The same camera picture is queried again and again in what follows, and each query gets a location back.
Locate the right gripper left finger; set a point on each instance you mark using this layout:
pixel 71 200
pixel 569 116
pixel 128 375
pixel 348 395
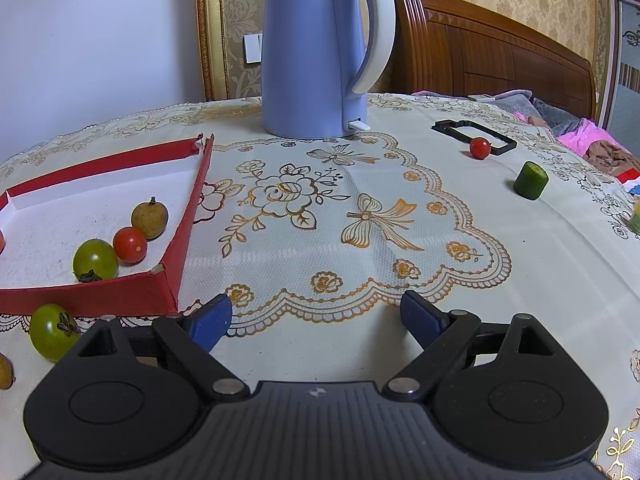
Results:
pixel 183 344

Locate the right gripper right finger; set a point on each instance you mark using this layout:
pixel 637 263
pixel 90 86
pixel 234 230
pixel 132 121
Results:
pixel 444 337

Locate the green tomato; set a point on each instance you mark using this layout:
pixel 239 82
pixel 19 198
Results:
pixel 53 331
pixel 95 260

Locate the brown longan fruit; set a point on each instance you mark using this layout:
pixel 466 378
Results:
pixel 6 373

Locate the red cherry tomato in box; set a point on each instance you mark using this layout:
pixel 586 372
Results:
pixel 130 245

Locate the longan in box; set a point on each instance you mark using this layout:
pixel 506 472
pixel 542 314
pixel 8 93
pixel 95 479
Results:
pixel 150 218

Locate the floral lace tablecloth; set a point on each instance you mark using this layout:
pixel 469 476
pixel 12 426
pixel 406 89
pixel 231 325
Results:
pixel 314 242

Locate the green cucumber chunk right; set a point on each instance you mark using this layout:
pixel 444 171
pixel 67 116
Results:
pixel 531 181

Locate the red shallow cardboard box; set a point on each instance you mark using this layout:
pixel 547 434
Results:
pixel 108 236

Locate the yellow green cucumber piece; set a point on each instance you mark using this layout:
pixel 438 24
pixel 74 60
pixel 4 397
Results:
pixel 634 222

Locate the pink bedding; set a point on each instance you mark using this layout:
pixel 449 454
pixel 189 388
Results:
pixel 566 146

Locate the wardrobe door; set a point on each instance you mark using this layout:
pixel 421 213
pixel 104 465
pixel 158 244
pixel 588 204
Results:
pixel 619 113

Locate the wooden headboard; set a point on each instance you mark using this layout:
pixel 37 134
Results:
pixel 457 48

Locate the blue electric kettle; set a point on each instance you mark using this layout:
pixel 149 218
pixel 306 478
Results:
pixel 320 58

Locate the red cherry tomato by frame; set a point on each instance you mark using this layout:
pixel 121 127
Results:
pixel 479 148

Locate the small black frame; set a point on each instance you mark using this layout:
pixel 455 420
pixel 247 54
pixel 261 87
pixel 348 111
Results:
pixel 467 132

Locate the white wall switch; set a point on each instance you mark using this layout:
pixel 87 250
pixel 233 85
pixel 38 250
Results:
pixel 253 48

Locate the gold wall panel frame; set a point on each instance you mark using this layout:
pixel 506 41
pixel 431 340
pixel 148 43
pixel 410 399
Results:
pixel 221 26

